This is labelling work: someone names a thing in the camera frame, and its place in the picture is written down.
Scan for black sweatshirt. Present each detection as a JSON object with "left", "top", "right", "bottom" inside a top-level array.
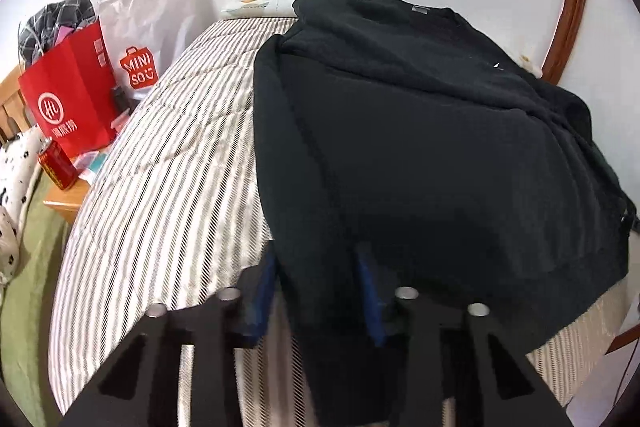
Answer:
[{"left": 254, "top": 0, "right": 637, "bottom": 426}]

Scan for green blanket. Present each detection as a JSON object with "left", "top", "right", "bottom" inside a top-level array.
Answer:
[{"left": 1, "top": 176, "right": 70, "bottom": 426}]

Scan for striped quilted mattress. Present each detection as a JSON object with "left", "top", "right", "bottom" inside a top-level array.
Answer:
[{"left": 48, "top": 17, "right": 630, "bottom": 426}]

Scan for wooden nightstand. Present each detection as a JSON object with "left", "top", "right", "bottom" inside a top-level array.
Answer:
[{"left": 43, "top": 180, "right": 90, "bottom": 225}]

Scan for blue white packets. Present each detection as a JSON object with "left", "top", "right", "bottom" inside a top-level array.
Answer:
[{"left": 73, "top": 147, "right": 111, "bottom": 185}]

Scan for red drink can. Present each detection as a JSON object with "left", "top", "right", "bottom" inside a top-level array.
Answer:
[{"left": 38, "top": 138, "right": 78, "bottom": 191}]

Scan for white dotted pillow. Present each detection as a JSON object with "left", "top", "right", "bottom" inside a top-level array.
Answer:
[{"left": 0, "top": 126, "right": 44, "bottom": 289}]

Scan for small dark bottle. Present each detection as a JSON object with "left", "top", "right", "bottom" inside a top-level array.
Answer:
[{"left": 111, "top": 84, "right": 131, "bottom": 115}]

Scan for wooden headboard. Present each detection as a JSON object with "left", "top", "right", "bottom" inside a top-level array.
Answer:
[{"left": 0, "top": 66, "right": 32, "bottom": 144}]

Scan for red paper shopping bag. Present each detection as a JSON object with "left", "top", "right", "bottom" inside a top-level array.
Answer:
[{"left": 18, "top": 22, "right": 118, "bottom": 157}]

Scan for white Miniso plastic bag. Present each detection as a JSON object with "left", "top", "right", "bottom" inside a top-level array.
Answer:
[{"left": 96, "top": 0, "right": 212, "bottom": 101}]

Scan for plaid dark cloth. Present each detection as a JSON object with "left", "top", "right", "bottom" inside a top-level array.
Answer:
[{"left": 17, "top": 0, "right": 96, "bottom": 68}]

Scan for white patterned bed sheet edge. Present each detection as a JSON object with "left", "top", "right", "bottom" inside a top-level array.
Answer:
[{"left": 219, "top": 0, "right": 542, "bottom": 79}]

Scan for brown wooden door frame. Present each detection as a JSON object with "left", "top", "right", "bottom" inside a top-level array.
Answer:
[{"left": 540, "top": 0, "right": 640, "bottom": 356}]

